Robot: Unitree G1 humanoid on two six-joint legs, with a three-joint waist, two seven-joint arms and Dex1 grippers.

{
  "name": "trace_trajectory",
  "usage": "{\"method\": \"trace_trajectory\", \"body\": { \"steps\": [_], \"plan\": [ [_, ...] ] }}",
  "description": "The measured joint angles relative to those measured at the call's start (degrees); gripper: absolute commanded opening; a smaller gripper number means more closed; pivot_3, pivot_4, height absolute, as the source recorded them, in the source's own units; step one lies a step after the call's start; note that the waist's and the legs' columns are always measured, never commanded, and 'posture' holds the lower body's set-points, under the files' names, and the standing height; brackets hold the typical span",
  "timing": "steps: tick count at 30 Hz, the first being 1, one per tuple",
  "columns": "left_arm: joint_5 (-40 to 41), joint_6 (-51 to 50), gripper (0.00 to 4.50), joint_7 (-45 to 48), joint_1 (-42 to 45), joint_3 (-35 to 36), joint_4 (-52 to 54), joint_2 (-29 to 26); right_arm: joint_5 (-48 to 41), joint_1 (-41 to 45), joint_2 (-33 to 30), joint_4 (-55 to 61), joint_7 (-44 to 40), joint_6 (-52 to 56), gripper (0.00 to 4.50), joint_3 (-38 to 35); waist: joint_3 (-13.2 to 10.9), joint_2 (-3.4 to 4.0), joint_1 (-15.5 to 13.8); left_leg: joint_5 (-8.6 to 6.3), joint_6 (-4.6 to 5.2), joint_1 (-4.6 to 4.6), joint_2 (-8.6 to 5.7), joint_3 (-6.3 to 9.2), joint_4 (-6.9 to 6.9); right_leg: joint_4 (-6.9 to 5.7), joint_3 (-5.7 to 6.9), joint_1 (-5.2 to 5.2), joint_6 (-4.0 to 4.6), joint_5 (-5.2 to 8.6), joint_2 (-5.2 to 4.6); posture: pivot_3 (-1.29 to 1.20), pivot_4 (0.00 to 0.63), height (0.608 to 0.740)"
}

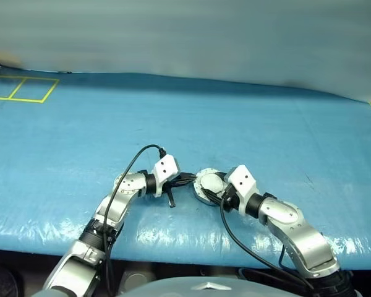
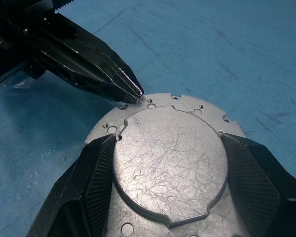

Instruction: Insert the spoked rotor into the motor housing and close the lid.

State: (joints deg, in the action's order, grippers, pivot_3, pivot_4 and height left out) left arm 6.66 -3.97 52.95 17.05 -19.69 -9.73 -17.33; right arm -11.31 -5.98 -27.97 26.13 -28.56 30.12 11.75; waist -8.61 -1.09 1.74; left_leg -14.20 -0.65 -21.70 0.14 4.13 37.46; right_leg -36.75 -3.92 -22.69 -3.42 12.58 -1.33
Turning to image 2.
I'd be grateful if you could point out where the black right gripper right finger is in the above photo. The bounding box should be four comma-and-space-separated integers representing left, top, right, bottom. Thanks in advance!
221, 132, 296, 237

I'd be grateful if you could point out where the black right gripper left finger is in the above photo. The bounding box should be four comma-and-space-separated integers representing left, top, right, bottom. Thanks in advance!
27, 134, 117, 237

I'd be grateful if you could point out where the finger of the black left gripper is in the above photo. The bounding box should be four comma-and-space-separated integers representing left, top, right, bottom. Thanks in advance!
56, 12, 144, 96
39, 50, 141, 104

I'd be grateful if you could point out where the grey metal housing cover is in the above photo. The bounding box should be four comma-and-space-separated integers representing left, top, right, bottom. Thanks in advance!
84, 92, 247, 237

